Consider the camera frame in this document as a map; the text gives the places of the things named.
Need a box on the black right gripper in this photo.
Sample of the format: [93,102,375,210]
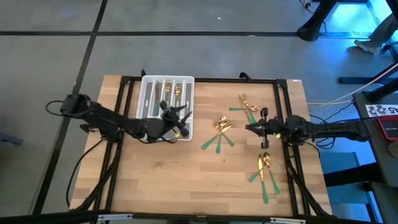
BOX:
[244,107,289,149]

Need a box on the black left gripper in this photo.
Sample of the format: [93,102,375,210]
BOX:
[144,101,193,142]

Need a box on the gold spoon green handle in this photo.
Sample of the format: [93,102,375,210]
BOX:
[216,115,228,154]
[248,151,271,184]
[174,83,182,106]
[228,105,260,112]

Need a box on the gold fork green handle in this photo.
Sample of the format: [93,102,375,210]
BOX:
[241,93,257,124]
[212,119,235,147]
[266,155,280,195]
[164,82,172,105]

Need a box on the white cutlery tray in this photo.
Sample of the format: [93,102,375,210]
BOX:
[136,75,196,141]

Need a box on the black bar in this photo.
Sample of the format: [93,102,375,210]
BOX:
[323,162,384,187]

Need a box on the black stand leg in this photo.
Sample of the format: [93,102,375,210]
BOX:
[338,61,398,85]

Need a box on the black stand base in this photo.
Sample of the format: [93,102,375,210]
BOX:
[297,0,338,42]

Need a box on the dark grey side table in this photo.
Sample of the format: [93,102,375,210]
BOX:
[353,91,398,224]

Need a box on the white printed label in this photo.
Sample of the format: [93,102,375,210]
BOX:
[365,104,398,118]

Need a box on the red framed tablet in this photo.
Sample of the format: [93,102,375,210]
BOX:
[375,116,398,141]

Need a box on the person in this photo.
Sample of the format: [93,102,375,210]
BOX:
[354,12,398,55]

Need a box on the black crossbar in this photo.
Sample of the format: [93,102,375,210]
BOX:
[0,210,398,224]

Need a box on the grey furniture foot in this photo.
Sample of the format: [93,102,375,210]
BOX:
[0,132,24,146]

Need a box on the yellow cable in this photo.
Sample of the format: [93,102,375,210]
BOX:
[307,100,354,106]

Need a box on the silver bracket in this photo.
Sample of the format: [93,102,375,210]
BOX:
[269,217,307,224]
[98,213,134,222]

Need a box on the white cable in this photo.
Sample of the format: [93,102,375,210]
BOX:
[332,62,398,103]

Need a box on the black floor cable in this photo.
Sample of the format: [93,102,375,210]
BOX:
[65,138,105,208]

